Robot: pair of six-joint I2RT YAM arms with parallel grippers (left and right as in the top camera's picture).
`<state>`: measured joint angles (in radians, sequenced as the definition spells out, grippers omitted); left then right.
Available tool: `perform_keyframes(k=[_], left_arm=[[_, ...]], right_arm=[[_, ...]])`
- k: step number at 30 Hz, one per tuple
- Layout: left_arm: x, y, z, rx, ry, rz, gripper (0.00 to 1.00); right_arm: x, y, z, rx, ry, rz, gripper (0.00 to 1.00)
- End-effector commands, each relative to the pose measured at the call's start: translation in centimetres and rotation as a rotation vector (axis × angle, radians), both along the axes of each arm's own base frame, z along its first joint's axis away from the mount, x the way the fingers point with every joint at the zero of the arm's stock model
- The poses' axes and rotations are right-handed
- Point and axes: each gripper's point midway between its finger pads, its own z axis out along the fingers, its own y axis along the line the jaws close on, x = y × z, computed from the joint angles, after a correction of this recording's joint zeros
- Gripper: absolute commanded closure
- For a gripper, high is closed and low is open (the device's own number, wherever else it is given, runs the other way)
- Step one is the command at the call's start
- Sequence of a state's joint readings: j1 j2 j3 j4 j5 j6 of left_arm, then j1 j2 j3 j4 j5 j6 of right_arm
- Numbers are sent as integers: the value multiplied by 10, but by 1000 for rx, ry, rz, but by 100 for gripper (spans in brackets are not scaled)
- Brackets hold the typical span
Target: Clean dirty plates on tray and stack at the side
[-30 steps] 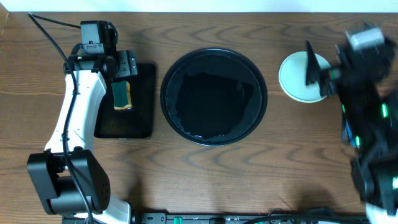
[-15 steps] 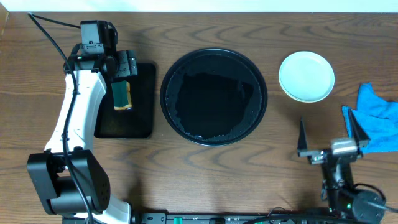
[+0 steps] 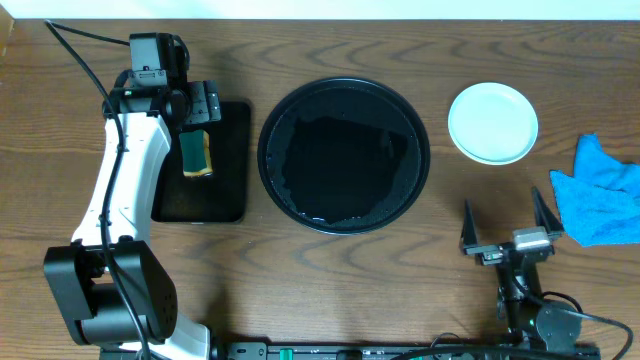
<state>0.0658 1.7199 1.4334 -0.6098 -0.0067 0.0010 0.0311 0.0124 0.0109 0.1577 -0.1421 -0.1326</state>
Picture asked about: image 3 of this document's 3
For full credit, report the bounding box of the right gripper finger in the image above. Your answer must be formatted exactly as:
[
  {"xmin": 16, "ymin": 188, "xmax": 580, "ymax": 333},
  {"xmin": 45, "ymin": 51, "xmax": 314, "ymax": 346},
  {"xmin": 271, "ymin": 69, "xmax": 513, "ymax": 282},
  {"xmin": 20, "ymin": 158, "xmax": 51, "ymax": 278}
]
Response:
[
  {"xmin": 531, "ymin": 187, "xmax": 564, "ymax": 239},
  {"xmin": 460, "ymin": 199, "xmax": 478, "ymax": 249}
]

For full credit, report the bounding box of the green yellow sponge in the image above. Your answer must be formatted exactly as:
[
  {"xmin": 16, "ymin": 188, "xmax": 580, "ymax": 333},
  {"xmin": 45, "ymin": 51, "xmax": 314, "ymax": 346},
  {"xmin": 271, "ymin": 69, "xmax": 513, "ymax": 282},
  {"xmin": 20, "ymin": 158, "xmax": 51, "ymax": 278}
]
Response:
[{"xmin": 179, "ymin": 129, "xmax": 213, "ymax": 177}]

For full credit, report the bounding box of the light blue plate top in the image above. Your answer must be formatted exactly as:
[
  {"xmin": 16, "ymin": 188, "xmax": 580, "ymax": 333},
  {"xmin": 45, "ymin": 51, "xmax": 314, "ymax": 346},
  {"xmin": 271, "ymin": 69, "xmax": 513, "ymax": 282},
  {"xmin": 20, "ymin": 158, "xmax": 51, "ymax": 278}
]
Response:
[{"xmin": 447, "ymin": 82, "xmax": 539, "ymax": 166}]

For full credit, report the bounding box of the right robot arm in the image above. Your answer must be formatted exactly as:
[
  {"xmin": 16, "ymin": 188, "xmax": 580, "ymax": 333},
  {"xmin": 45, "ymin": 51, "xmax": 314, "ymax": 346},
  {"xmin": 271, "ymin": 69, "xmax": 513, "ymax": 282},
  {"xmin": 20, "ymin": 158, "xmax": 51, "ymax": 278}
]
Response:
[{"xmin": 460, "ymin": 188, "xmax": 582, "ymax": 355}]

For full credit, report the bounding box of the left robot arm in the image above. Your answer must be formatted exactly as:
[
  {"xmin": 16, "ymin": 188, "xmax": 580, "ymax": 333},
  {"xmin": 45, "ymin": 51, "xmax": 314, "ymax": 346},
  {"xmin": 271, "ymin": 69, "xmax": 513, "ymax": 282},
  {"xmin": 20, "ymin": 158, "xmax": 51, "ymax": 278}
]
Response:
[{"xmin": 43, "ymin": 80, "xmax": 221, "ymax": 359}]

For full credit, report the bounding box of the black rectangular tray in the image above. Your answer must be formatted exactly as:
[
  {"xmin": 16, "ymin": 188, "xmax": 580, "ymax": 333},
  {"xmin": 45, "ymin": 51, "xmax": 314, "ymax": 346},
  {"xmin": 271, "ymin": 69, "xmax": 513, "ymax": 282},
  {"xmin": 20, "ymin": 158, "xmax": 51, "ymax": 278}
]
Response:
[{"xmin": 151, "ymin": 101, "xmax": 251, "ymax": 223}]

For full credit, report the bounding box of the black round tray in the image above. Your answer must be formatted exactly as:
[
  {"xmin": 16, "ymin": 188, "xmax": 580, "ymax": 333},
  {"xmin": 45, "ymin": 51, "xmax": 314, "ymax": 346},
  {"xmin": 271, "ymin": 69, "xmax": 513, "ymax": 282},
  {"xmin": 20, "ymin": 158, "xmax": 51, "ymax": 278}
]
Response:
[{"xmin": 257, "ymin": 77, "xmax": 431, "ymax": 235}]

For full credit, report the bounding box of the blue cloth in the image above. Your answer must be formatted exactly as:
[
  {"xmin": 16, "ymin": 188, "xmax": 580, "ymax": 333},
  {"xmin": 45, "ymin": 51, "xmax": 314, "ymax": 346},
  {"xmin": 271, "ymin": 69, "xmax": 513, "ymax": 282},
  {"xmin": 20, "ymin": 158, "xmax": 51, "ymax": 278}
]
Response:
[{"xmin": 550, "ymin": 134, "xmax": 639, "ymax": 247}]

